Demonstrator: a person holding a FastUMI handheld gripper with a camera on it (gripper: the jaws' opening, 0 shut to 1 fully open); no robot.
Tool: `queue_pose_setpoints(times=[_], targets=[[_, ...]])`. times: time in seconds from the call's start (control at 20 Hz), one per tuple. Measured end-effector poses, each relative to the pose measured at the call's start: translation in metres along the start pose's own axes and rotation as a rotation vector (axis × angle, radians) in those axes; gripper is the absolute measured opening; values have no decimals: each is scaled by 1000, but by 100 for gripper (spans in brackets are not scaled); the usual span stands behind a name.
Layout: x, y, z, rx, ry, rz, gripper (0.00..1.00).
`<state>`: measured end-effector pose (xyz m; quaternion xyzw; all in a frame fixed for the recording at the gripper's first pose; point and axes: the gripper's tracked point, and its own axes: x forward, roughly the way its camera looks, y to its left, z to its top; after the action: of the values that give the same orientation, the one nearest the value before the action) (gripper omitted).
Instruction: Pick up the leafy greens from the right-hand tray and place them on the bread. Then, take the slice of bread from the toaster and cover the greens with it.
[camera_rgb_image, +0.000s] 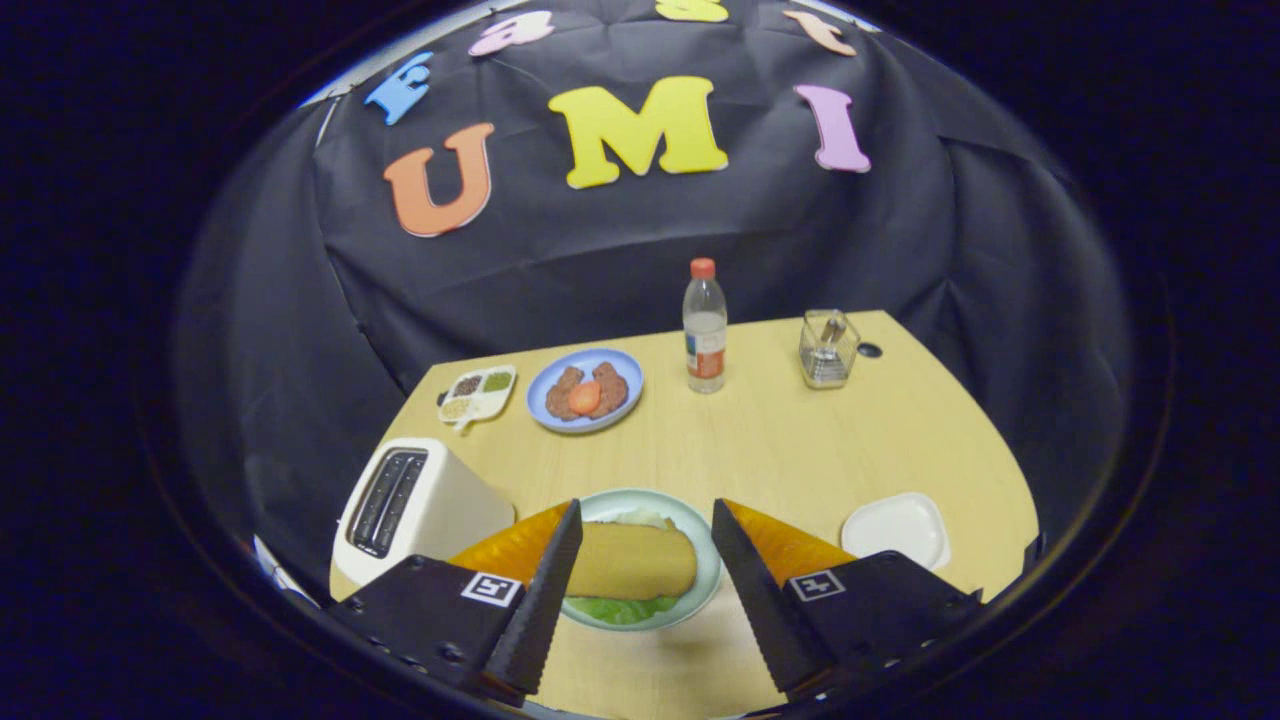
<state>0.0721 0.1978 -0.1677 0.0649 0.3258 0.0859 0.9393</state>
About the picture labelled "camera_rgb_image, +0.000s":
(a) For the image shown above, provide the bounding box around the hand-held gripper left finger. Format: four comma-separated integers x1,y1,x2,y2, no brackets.
328,499,584,701

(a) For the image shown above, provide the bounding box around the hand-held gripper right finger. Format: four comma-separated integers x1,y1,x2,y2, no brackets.
711,498,986,703

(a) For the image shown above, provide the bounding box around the green lettuce leaf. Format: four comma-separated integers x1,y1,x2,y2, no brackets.
568,508,681,627

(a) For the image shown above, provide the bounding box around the toasted bread slice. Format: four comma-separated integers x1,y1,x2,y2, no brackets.
565,521,699,601

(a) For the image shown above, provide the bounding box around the pale green round plate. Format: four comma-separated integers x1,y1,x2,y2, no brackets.
560,488,723,632

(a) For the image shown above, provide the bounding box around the white toaster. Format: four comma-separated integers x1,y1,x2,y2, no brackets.
332,437,517,587

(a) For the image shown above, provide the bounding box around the small white square plate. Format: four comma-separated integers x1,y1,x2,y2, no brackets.
840,491,952,573

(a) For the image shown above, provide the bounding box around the blue round plate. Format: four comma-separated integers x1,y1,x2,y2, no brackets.
526,347,645,435

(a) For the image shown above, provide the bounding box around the brown meat patty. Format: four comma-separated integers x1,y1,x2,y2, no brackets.
546,365,591,421
590,361,630,418

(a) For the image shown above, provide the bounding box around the white divided dish of grains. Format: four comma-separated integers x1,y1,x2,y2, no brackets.
437,364,518,434

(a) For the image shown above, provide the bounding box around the clear plastic bottle red cap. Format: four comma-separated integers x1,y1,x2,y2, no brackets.
682,258,729,395

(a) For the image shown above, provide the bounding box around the metal wire basket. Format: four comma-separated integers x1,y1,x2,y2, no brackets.
798,309,862,390

